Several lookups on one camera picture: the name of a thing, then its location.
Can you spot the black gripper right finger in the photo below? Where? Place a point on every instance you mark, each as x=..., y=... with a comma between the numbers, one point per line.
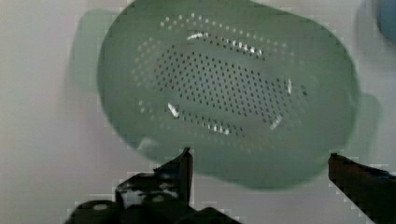
x=372, y=190

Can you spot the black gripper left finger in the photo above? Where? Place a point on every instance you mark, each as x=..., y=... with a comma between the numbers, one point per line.
x=172, y=179

